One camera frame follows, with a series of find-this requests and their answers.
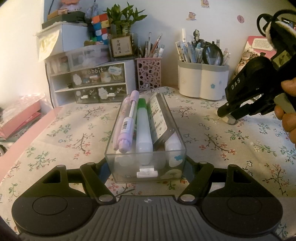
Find pale pink pen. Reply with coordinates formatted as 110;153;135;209
113;96;130;151

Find floral table cloth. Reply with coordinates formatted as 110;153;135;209
1;87;295;239

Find white drawer organizer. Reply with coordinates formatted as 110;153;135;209
46;54;137;108

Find pink box in plastic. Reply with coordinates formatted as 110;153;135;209
1;93;45;139

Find green cap highlighter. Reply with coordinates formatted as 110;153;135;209
136;98;153;153

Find cartoon cover book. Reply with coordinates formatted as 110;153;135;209
232;36;276;78

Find pink perforated pen cup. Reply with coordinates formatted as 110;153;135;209
136;58;162;91

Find person right hand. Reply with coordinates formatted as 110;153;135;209
274;78;296;145

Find white storage box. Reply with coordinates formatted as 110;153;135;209
36;22;89;56

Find pink desk mat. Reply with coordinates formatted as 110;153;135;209
1;107;62;181

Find purple clear pen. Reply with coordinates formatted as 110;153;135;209
117;90;139;154

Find dark green flat box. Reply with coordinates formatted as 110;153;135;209
42;11;85;29

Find orange pink highlighter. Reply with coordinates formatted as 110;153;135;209
165;132;182;151

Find colourful rubik cube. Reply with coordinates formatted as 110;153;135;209
91;13;110;45

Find green bamboo plant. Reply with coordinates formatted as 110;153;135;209
103;1;147;36

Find black magnifying glass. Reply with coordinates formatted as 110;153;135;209
202;44;223;66

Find pink plush toy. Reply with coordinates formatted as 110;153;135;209
60;0;81;13

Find clear plastic organizer tray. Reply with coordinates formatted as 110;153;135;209
105;93;186;183

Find framed calligraphy planter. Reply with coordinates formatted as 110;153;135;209
108;34;135;61

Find white flower-shaped pen holder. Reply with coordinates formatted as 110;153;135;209
178;61;229;101

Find clear plastic storage box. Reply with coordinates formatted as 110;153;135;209
66;45;110;71

